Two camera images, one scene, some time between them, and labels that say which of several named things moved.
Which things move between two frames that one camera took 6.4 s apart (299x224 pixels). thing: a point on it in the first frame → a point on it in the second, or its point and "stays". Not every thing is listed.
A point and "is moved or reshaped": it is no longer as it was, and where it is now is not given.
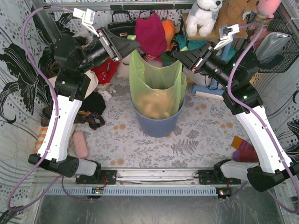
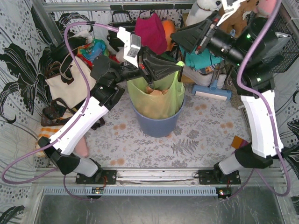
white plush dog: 202,17 stays
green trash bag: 156,93 is moved or reshaped
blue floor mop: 214,90 stays
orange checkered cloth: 42,132 stays
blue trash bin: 157,128 stays
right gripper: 196,62 → 203,39
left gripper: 110,45 → 144,67
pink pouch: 80,144 stays
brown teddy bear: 231,12 stays
